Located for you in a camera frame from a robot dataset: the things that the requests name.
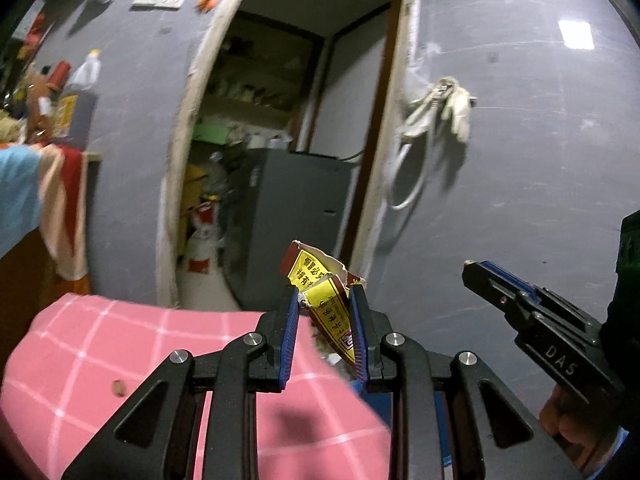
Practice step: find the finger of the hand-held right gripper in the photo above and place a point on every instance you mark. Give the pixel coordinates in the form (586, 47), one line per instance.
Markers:
(487, 286)
(515, 281)

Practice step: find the assorted clutter pile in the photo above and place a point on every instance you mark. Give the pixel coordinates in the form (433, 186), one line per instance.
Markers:
(22, 100)

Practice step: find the brown wooden cabinet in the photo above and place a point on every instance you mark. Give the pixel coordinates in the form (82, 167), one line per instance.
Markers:
(30, 280)

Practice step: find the white cloth gloves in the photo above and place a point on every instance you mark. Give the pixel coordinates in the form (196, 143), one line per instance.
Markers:
(457, 105)

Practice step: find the white gas cylinder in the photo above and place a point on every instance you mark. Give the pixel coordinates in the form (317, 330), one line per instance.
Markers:
(202, 245)

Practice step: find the grey metal cabinet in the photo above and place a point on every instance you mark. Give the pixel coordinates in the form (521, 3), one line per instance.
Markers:
(290, 210)

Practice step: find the small orange wall object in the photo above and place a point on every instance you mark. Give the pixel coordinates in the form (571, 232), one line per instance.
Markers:
(206, 1)

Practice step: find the person's right hand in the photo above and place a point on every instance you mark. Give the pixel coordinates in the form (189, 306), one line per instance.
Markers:
(565, 422)

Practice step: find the dark sauce plastic bottle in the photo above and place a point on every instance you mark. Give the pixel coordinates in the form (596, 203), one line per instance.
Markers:
(80, 110)

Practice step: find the white wall plate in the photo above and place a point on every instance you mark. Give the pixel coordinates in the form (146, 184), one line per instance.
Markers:
(576, 35)

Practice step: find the red capped bottle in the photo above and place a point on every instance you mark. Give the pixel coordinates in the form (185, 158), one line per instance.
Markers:
(57, 77)

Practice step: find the peanut shell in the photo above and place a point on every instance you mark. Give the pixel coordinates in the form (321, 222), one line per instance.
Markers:
(118, 388)

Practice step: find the green box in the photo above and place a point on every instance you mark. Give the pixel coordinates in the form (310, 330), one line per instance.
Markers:
(212, 131)

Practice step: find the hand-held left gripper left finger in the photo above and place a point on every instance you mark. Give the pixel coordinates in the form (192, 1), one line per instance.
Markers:
(289, 342)

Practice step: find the white door frame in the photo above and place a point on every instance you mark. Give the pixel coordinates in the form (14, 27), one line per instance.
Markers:
(180, 160)

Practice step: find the light blue cloth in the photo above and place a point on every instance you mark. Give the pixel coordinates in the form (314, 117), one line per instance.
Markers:
(17, 195)

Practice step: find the pink checked blanket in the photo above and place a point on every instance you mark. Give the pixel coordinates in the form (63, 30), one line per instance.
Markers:
(125, 340)

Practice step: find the yellow bag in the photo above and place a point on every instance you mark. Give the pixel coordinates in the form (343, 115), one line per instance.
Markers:
(194, 187)

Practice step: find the person's right forearm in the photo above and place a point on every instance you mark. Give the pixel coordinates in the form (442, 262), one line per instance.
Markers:
(607, 455)

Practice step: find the cream red towel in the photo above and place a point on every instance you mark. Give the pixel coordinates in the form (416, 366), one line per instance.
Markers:
(65, 200)

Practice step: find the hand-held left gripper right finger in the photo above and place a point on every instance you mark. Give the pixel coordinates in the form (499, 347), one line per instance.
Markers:
(357, 337)

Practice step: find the yellow snack wrapper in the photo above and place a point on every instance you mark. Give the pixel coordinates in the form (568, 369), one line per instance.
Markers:
(325, 300)

